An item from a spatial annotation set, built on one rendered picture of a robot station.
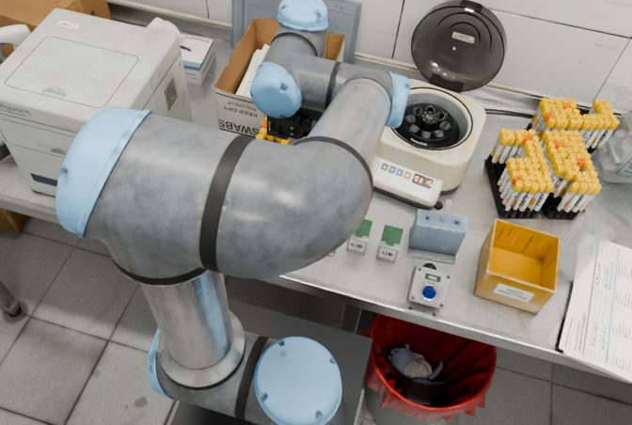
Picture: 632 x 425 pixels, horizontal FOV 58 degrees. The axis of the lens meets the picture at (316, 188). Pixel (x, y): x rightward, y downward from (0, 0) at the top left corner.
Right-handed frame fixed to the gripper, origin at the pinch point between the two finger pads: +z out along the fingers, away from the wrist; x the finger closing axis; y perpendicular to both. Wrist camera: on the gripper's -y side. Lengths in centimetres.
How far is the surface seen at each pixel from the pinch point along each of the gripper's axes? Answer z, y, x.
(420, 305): 17.9, -28.4, 15.1
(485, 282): 12.0, -39.3, 9.8
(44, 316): 106, 89, 10
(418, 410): 64, -38, 20
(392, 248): 12.7, -20.3, 7.1
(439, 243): 13.8, -29.6, 2.4
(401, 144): 6.9, -17.0, -16.2
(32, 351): 106, 86, 23
